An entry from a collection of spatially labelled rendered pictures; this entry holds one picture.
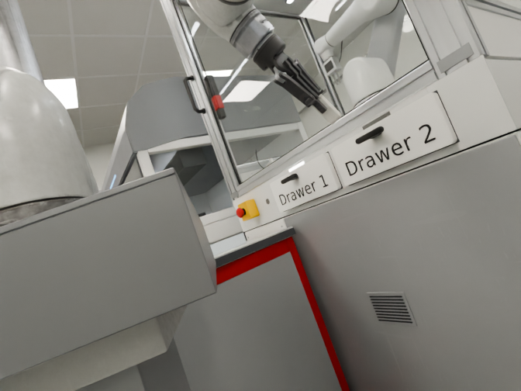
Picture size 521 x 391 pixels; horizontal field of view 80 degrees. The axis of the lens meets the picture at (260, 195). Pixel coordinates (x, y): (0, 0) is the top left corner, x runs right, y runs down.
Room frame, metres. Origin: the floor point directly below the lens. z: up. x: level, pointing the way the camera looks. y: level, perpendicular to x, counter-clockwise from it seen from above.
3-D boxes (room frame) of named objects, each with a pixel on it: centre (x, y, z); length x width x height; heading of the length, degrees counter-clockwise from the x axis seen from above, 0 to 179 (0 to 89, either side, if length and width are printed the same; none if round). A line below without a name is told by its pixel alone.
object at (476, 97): (1.22, -0.55, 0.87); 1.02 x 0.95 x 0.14; 35
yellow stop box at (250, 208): (1.24, 0.07, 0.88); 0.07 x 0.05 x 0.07; 35
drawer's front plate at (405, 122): (0.72, -0.31, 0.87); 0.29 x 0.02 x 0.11; 35
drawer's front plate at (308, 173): (0.98, -0.13, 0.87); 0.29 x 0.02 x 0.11; 35
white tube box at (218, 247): (1.10, 0.17, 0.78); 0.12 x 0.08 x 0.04; 109
